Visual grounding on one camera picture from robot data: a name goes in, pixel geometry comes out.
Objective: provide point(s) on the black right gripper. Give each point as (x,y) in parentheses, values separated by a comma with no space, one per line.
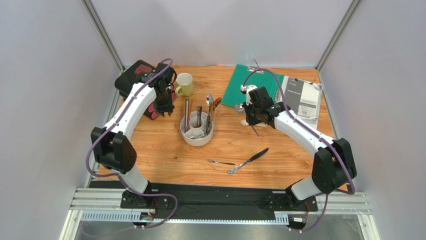
(248,113)

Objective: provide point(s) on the white divided utensil holder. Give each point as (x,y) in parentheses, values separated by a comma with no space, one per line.
(193,131)

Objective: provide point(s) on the silver utensils in holder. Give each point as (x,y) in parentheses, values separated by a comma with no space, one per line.
(198,136)

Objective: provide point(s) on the red brown cube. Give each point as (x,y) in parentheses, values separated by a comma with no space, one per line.
(142,68)

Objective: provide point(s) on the dark brown wooden spoon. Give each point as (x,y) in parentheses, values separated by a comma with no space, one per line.
(199,121)

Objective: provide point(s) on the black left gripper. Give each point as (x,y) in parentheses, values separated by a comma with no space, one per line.
(168,107)

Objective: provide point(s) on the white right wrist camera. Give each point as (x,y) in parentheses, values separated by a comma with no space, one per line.
(245,90)

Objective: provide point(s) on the white plastic spoon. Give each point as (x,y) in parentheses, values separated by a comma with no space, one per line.
(245,123)

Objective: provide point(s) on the aluminium frame rail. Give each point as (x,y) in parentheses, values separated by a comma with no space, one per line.
(104,204)

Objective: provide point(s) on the silver spoon dark handle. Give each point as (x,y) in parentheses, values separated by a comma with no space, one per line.
(209,101)

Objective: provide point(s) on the small silver fork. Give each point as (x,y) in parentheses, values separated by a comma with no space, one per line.
(220,162)

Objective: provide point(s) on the setup guide booklet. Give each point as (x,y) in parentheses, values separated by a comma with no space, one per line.
(304,98)

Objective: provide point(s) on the gold spoon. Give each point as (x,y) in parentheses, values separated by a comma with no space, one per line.
(208,118)

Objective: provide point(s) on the silver table knife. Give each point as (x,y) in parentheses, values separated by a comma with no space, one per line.
(233,170)

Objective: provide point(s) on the pale yellow mug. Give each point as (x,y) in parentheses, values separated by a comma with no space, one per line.
(184,84)

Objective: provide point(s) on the iridescent blue purple spoon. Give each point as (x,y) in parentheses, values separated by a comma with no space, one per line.
(216,103)

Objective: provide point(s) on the black pink drawer box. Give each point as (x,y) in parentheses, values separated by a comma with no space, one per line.
(127,80)

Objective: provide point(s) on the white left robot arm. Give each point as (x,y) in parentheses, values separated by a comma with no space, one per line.
(141,85)

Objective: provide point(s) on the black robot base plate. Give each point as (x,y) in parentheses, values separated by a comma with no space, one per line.
(202,202)

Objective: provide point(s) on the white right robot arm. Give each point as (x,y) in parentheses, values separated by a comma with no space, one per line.
(333,161)

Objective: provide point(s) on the orange chopstick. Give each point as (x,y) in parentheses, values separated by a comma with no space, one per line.
(189,115)

